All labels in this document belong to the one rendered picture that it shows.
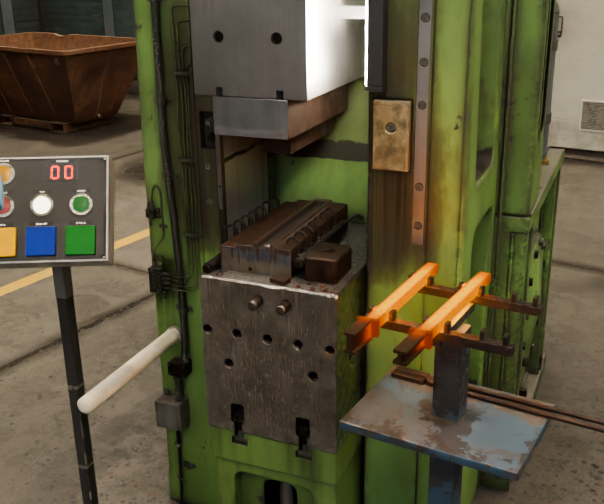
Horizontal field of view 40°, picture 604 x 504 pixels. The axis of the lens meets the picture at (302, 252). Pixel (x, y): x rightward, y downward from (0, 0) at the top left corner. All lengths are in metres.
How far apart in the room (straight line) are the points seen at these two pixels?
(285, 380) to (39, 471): 1.23
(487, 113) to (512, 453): 0.99
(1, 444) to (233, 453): 1.20
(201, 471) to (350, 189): 1.01
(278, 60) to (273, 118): 0.14
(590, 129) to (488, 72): 4.86
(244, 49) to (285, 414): 0.93
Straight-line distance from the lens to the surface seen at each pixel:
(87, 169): 2.21
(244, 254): 2.11
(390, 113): 1.99
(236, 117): 2.01
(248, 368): 2.17
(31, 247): 2.19
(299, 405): 2.15
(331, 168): 2.47
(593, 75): 7.10
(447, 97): 1.98
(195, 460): 2.70
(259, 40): 1.96
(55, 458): 3.15
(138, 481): 2.96
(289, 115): 1.96
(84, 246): 2.15
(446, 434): 1.82
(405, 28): 1.98
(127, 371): 2.28
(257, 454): 2.30
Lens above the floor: 1.70
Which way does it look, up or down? 20 degrees down
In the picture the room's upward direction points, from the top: 1 degrees counter-clockwise
